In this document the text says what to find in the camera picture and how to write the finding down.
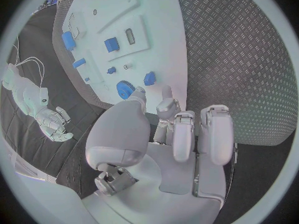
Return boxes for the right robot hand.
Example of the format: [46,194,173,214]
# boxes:
[35,106,75,142]

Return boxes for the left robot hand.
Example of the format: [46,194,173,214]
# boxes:
[81,85,236,224]

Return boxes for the white task board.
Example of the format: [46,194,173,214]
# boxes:
[52,0,189,115]

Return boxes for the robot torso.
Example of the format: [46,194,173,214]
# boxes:
[0,134,57,185]

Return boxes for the blue long cylinder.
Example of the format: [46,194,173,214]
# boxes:
[72,58,87,69]

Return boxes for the blue gear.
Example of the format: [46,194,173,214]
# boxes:
[116,80,137,100]

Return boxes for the blue large cylinder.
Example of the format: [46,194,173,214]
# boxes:
[61,31,77,51]

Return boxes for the blue block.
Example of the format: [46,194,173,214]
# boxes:
[103,37,121,53]

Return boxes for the blue plug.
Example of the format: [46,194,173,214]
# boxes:
[143,71,157,87]

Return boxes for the white cable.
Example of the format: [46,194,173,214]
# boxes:
[12,36,21,66]
[13,56,46,88]

